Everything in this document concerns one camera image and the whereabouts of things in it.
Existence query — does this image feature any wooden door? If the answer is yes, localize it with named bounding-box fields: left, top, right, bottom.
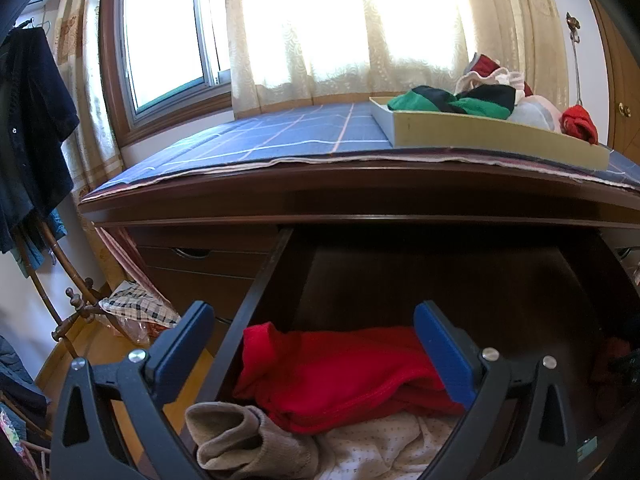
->
left=587, top=0, right=640, bottom=153

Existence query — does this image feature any narrow beige side curtain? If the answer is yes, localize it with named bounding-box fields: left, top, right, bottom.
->
left=52, top=0, right=126, bottom=196

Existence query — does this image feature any pale pink underwear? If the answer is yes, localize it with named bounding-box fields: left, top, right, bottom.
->
left=530, top=94, right=565, bottom=133

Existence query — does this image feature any pink striped cloth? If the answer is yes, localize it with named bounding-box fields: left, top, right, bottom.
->
left=95, top=226, right=148, bottom=283

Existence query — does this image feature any pink white dotted underwear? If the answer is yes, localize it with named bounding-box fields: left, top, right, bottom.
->
left=454, top=67, right=526, bottom=98

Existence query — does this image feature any red plastic bag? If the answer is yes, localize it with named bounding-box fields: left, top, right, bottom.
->
left=122, top=317, right=168, bottom=346

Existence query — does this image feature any dark red garment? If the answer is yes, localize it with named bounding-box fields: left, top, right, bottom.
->
left=590, top=335, right=640, bottom=386

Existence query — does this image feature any red underwear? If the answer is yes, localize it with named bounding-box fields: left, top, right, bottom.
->
left=467, top=52, right=503, bottom=77
left=560, top=105, right=600, bottom=146

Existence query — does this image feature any dark hanging jacket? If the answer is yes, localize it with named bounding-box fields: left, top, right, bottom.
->
left=0, top=25, right=81, bottom=253

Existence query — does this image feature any checkered cloth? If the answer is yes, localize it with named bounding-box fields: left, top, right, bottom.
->
left=99, top=280, right=182, bottom=328

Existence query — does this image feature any blue padded jacket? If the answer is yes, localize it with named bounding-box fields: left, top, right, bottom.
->
left=0, top=335, right=51, bottom=411

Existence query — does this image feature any floral cloth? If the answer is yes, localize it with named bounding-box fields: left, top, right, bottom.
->
left=0, top=407, right=23, bottom=461

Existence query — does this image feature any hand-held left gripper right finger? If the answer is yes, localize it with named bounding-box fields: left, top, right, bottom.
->
left=414, top=301, right=581, bottom=480

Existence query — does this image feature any dark wooden dresser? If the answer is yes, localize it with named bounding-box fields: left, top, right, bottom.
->
left=77, top=157, right=640, bottom=341

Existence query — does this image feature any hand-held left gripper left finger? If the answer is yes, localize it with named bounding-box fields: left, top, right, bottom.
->
left=50, top=300, right=216, bottom=480

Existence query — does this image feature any teal garment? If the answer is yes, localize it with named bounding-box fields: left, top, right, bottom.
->
left=12, top=210, right=68, bottom=278

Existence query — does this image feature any wooden coat rack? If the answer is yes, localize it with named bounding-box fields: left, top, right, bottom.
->
left=10, top=17, right=131, bottom=361

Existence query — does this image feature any beige sock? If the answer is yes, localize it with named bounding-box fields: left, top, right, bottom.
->
left=185, top=402, right=321, bottom=480

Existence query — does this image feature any black underwear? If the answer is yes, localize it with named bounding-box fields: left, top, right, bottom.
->
left=412, top=84, right=517, bottom=113

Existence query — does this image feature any grey white underwear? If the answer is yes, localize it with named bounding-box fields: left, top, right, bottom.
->
left=510, top=97, right=556, bottom=131

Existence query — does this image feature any wide wooden drawer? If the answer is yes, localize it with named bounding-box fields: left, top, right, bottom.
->
left=180, top=217, right=640, bottom=480

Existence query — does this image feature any green underwear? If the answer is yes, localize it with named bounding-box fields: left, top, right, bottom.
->
left=387, top=91, right=512, bottom=121

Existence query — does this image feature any blue plaid cloth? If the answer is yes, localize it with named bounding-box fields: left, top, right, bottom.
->
left=77, top=101, right=640, bottom=206

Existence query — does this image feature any shallow cardboard box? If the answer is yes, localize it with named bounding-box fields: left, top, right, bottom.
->
left=369, top=96, right=612, bottom=172

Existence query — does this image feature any small wooden drawer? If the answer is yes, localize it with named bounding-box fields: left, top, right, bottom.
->
left=134, top=245, right=278, bottom=283
left=612, top=240, right=640, bottom=286
left=145, top=265, right=261, bottom=311

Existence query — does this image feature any window with brown frame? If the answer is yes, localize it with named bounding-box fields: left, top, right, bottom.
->
left=100, top=0, right=236, bottom=143

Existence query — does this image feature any beige patterned curtain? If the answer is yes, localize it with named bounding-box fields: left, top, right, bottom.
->
left=222, top=0, right=571, bottom=116

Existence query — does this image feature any white dotted garment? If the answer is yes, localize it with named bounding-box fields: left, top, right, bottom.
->
left=300, top=412, right=461, bottom=480

